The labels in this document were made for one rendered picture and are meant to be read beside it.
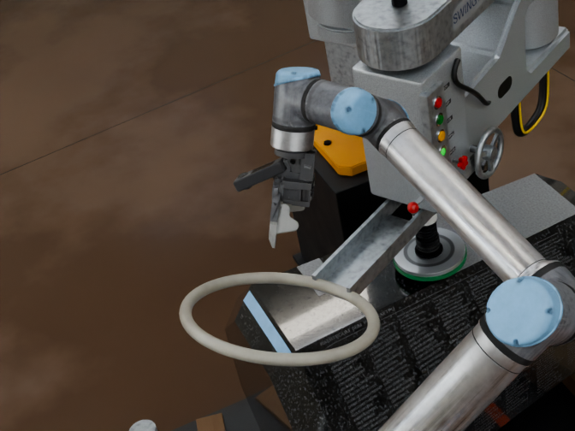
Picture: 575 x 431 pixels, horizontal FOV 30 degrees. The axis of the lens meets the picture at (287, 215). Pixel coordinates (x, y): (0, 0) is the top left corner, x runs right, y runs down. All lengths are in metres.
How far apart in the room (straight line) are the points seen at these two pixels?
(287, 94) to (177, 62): 4.15
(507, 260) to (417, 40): 0.82
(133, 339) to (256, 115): 1.65
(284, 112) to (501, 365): 0.69
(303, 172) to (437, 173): 0.30
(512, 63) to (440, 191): 1.12
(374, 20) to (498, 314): 1.07
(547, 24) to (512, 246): 1.44
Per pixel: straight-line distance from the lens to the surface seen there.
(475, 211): 2.06
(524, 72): 3.26
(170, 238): 4.94
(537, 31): 3.36
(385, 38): 2.66
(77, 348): 4.55
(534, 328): 1.82
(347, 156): 3.82
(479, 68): 3.03
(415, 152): 2.14
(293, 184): 2.23
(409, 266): 3.16
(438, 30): 2.72
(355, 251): 2.93
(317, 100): 2.12
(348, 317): 3.11
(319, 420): 3.07
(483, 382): 1.89
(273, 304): 3.20
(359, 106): 2.10
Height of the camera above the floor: 2.96
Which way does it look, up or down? 37 degrees down
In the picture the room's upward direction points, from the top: 12 degrees counter-clockwise
